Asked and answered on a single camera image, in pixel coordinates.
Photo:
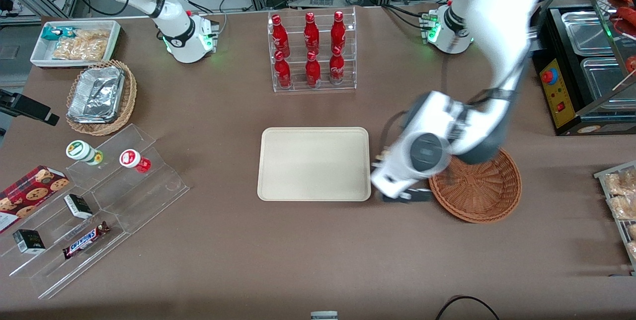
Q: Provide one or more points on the red sausage on stick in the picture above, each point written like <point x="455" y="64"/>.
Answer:
<point x="631" y="64"/>

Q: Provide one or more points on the teal snack packet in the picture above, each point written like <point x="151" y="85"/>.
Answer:
<point x="52" y="33"/>

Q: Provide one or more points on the tray of packaged snacks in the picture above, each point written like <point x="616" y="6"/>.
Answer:
<point x="603" y="176"/>

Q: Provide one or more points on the steel warmer pan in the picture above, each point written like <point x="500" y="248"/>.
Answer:
<point x="603" y="79"/>
<point x="586" y="32"/>

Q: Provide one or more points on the black clamp mount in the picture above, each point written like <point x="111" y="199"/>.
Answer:
<point x="27" y="106"/>

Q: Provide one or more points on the oval light wicker basket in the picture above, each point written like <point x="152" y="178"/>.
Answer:
<point x="128" y="96"/>

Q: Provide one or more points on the red tartan cookie box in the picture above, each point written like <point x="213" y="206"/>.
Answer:
<point x="30" y="193"/>

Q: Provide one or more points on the red lidded cup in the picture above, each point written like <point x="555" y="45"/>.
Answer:
<point x="131" y="158"/>

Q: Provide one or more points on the clear acrylic bottle rack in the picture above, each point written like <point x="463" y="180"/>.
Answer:
<point x="348" y="86"/>

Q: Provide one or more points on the aluminium foil container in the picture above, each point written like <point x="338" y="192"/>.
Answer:
<point x="97" y="94"/>

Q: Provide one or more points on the black hot food warmer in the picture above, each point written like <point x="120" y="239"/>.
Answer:
<point x="559" y="96"/>

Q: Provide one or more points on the clear acrylic stepped stand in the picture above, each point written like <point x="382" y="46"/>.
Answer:
<point x="134" y="200"/>

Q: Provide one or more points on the beige plastic tray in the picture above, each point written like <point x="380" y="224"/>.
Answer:
<point x="313" y="163"/>

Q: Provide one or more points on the wrapped bread pastry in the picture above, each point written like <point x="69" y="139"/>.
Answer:
<point x="623" y="207"/>
<point x="621" y="183"/>

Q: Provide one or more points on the clear bag of crackers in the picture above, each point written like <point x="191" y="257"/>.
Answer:
<point x="79" y="50"/>
<point x="94" y="34"/>

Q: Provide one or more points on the small black box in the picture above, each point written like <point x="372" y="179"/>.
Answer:
<point x="78" y="206"/>
<point x="29" y="241"/>

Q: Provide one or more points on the white rectangular plastic bin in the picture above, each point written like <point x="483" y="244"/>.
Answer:
<point x="39" y="54"/>

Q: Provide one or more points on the snickers chocolate bar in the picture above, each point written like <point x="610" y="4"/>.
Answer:
<point x="85" y="240"/>

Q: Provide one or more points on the small grey white device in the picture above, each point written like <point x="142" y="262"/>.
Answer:
<point x="324" y="315"/>

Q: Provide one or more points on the round brown wicker basket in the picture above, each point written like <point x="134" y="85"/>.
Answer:
<point x="482" y="196"/>

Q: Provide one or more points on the green lidded white cup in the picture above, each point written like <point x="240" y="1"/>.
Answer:
<point x="79" y="150"/>

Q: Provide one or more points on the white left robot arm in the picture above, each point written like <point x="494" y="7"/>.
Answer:
<point x="497" y="17"/>

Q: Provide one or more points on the red emergency stop button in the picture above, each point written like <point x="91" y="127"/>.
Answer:
<point x="549" y="76"/>

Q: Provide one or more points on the red cola bottle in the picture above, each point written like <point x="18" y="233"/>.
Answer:
<point x="282" y="72"/>
<point x="311" y="37"/>
<point x="336" y="69"/>
<point x="313" y="71"/>
<point x="338" y="34"/>
<point x="279" y="39"/>

